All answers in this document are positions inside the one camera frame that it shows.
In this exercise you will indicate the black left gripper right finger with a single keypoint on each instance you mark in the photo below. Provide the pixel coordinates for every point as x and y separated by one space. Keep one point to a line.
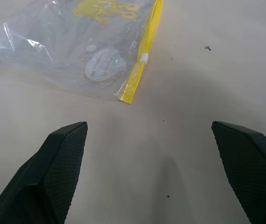
247 163

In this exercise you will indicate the small dark screw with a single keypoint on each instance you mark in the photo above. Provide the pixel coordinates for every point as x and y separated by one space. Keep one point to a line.
208 48

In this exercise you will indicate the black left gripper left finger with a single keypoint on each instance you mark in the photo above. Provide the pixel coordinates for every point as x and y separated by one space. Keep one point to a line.
53 168

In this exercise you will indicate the clear yellow-zip plastic bag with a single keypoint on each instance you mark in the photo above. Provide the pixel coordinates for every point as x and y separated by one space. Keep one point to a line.
76 51

